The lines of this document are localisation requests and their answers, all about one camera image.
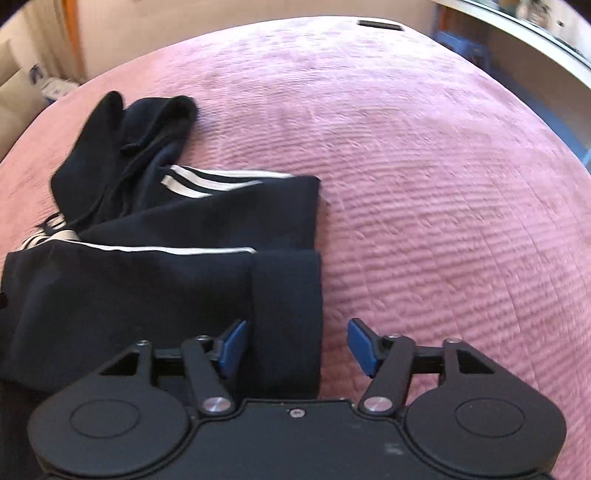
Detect black flat device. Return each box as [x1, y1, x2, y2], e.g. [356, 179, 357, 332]
[357, 19, 406, 33]

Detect orange door frame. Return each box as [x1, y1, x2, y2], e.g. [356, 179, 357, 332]
[61, 0, 89, 83]

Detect black pants with white stripes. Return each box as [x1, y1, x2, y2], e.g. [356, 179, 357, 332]
[0, 91, 323, 402]

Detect cardboard box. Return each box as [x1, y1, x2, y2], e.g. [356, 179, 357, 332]
[0, 39, 48, 155]

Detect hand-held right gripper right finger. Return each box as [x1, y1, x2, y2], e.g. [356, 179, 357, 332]
[348, 318, 499, 415]

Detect blue stool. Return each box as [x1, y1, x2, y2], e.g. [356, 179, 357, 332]
[431, 30, 491, 71]

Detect pink quilted bedspread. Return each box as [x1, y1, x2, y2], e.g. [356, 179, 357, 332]
[0, 17, 591, 462]

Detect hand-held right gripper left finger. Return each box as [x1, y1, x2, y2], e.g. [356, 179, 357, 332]
[99, 319, 250, 415]

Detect white and blue bag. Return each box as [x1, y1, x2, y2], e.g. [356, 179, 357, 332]
[28, 64, 80, 101]

